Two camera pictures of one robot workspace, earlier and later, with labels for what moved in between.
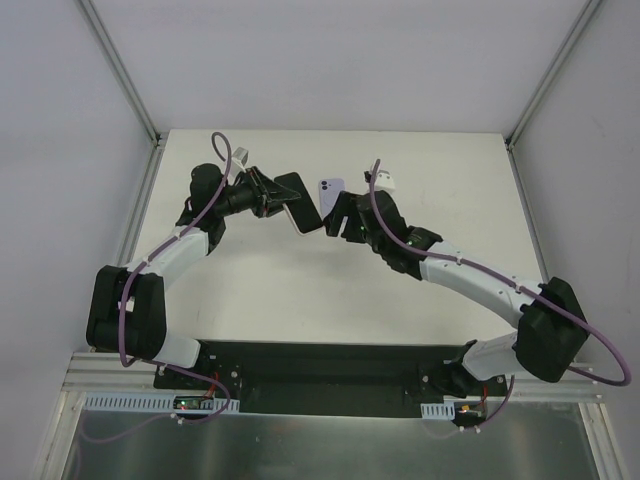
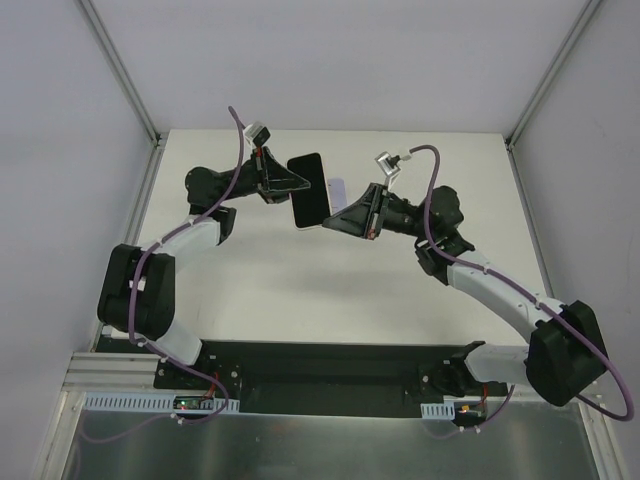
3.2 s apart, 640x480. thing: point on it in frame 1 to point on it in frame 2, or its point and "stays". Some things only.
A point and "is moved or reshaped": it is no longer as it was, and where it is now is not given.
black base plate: x=342 y=377 stays
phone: x=301 y=210 is moved or reshaped
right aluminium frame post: x=571 y=44 stays
